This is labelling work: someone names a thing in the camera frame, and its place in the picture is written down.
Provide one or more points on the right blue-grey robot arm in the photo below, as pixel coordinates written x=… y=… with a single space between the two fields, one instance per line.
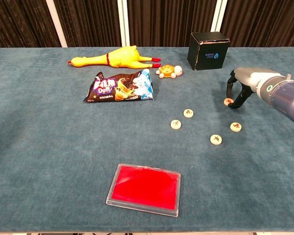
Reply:
x=286 y=98

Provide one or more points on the dark brown curtain panel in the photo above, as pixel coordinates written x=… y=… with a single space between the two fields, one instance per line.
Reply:
x=88 y=22
x=19 y=22
x=264 y=22
x=169 y=19

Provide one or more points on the white partition frame post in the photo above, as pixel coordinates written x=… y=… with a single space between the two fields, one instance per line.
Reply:
x=56 y=24
x=219 y=14
x=123 y=24

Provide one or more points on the black cardboard box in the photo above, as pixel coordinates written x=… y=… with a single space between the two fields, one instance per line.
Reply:
x=208 y=54

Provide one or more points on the orange turtle toy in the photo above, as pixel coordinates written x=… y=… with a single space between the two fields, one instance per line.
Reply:
x=167 y=71

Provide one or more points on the teal table cloth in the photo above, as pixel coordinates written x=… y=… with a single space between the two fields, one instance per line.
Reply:
x=63 y=147

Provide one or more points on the brown blue snack bag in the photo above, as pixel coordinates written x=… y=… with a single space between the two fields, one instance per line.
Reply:
x=117 y=88

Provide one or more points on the red card in sleeve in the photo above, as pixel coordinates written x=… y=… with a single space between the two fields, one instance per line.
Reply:
x=144 y=188

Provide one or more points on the round cream chess piece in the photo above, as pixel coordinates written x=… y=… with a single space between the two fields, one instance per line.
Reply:
x=176 y=124
x=235 y=126
x=215 y=139
x=188 y=113
x=227 y=101

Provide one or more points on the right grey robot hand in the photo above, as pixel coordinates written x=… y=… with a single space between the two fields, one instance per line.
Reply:
x=250 y=76

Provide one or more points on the yellow rubber chicken toy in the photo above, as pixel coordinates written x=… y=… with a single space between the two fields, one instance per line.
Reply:
x=122 y=57

